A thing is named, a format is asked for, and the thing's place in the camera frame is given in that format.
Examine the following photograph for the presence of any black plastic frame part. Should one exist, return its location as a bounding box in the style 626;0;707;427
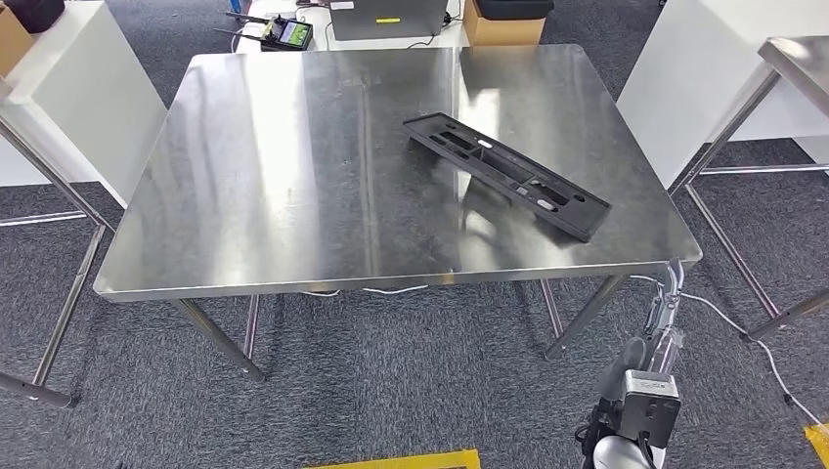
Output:
401;111;612;244

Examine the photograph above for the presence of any large stainless steel workbench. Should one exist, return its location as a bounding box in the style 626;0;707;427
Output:
93;43;704;383

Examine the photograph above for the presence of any white desk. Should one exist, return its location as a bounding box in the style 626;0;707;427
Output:
234;0;471;53

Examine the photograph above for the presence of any grey laptop lid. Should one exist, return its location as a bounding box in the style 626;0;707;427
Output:
328;0;450;41

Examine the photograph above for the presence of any brown cardboard box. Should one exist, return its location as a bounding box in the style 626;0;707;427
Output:
462;0;546;47
0;6;35;77

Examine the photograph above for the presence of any yellow floor tape square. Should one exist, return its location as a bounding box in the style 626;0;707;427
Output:
304;449;482;469

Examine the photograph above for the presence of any black remote with screen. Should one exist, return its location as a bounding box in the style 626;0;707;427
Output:
213;11;314;52

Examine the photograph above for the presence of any black zip bag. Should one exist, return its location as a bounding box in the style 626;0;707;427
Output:
475;0;555;21

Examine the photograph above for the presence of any white panel board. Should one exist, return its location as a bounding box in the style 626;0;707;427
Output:
0;0;168;210
616;0;829;191

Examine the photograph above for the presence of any stainless steel side table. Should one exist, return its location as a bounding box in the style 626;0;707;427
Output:
0;116;116;409
668;35;829;343

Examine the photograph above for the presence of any black carrying case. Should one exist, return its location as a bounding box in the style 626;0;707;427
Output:
3;0;66;35

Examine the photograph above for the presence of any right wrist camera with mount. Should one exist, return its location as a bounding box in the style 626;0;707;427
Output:
578;368;682;469

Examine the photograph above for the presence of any white floor cable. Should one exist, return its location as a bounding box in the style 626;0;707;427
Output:
300;275;829;432

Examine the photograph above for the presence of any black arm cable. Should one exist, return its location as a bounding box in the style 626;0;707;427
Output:
575;420;657;469

